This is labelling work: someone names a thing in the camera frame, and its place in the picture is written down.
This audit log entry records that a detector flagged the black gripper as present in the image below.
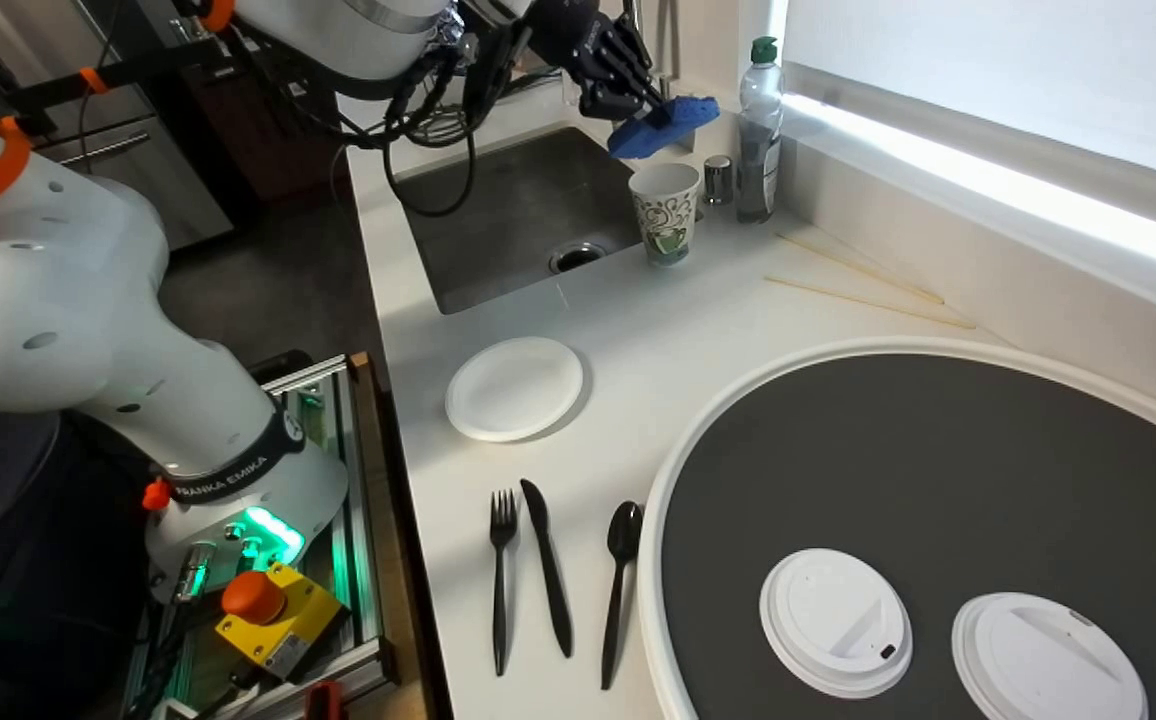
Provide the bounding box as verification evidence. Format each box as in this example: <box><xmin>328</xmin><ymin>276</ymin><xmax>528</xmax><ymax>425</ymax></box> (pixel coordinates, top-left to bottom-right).
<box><xmin>528</xmin><ymin>0</ymin><xmax>674</xmax><ymax>127</ymax></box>

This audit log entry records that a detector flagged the blue sponge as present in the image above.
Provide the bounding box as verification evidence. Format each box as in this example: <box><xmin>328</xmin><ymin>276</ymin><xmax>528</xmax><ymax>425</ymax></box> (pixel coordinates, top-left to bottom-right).
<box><xmin>605</xmin><ymin>91</ymin><xmax>723</xmax><ymax>164</ymax></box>

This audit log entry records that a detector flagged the patterned paper cup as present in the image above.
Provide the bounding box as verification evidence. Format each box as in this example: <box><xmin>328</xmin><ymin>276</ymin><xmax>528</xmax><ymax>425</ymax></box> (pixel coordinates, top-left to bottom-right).
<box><xmin>622</xmin><ymin>155</ymin><xmax>708</xmax><ymax>269</ymax></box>

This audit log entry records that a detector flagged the white plastic cup lid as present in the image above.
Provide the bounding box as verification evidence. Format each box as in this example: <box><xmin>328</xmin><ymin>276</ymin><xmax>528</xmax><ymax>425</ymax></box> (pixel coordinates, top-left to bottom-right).
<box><xmin>757</xmin><ymin>544</ymin><xmax>914</xmax><ymax>703</ymax></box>
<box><xmin>949</xmin><ymin>592</ymin><xmax>1152</xmax><ymax>720</ymax></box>

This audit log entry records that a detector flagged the chrome gooseneck faucet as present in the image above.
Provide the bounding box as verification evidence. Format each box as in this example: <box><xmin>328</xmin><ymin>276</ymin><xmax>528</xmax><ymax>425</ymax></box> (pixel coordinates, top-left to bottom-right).
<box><xmin>651</xmin><ymin>0</ymin><xmax>686</xmax><ymax>102</ymax></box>

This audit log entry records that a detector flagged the small chrome shaker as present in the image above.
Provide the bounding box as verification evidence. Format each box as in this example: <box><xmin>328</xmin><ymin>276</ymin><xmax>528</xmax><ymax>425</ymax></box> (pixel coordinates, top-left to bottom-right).
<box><xmin>701</xmin><ymin>153</ymin><xmax>739</xmax><ymax>212</ymax></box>

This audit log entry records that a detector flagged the green-capped plastic water bottle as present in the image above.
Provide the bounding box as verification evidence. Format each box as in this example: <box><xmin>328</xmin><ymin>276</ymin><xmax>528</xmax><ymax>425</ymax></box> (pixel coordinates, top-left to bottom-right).
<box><xmin>735</xmin><ymin>32</ymin><xmax>787</xmax><ymax>224</ymax></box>

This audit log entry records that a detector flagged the stainless steel sink basin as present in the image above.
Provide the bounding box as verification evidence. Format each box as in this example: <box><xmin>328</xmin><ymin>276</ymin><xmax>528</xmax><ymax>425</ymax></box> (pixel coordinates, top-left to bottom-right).
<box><xmin>392</xmin><ymin>125</ymin><xmax>648</xmax><ymax>320</ymax></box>

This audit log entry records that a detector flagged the round sink drain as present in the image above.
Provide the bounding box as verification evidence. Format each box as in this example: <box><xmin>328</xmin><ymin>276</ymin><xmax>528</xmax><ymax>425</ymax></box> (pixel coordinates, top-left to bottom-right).
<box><xmin>547</xmin><ymin>241</ymin><xmax>605</xmax><ymax>276</ymax></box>

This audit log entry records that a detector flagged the small white plate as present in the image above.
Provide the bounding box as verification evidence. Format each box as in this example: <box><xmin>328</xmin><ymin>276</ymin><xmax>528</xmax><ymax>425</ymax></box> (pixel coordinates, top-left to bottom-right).
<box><xmin>440</xmin><ymin>335</ymin><xmax>592</xmax><ymax>449</ymax></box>

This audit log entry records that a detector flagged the dark wooden cabinet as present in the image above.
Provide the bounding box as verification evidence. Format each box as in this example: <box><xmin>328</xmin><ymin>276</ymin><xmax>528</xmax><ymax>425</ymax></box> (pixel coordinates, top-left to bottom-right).
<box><xmin>171</xmin><ymin>36</ymin><xmax>347</xmax><ymax>210</ymax></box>

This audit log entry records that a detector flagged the black plastic spoon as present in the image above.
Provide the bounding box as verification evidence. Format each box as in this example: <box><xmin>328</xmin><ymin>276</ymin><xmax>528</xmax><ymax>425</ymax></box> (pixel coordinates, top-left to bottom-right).
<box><xmin>596</xmin><ymin>495</ymin><xmax>648</xmax><ymax>693</ymax></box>

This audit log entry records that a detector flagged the stainless steel appliance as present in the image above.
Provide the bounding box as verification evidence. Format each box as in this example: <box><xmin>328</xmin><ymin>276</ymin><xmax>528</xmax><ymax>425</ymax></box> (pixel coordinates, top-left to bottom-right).
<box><xmin>70</xmin><ymin>85</ymin><xmax>237</xmax><ymax>258</ymax></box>

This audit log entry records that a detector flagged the black plastic knife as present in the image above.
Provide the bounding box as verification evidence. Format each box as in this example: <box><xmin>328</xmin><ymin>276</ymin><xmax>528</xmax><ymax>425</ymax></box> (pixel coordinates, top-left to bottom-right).
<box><xmin>517</xmin><ymin>478</ymin><xmax>574</xmax><ymax>661</ymax></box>

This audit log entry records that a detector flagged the round black white-rimmed tray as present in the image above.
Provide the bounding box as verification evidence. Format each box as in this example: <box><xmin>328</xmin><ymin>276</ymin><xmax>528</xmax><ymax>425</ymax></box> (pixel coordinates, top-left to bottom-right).
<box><xmin>635</xmin><ymin>335</ymin><xmax>1156</xmax><ymax>720</ymax></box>

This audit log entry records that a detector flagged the yellow emergency stop box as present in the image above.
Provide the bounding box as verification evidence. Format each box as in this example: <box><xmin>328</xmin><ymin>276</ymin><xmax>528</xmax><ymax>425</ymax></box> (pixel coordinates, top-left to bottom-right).
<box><xmin>213</xmin><ymin>563</ymin><xmax>345</xmax><ymax>684</ymax></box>

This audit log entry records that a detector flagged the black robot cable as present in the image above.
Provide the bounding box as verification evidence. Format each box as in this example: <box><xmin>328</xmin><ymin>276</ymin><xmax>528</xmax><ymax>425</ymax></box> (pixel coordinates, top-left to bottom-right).
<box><xmin>330</xmin><ymin>32</ymin><xmax>506</xmax><ymax>222</ymax></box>

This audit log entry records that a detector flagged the metal robot cart frame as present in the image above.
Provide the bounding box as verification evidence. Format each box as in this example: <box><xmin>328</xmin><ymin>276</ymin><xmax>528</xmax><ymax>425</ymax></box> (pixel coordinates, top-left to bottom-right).
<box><xmin>120</xmin><ymin>353</ymin><xmax>398</xmax><ymax>720</ymax></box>

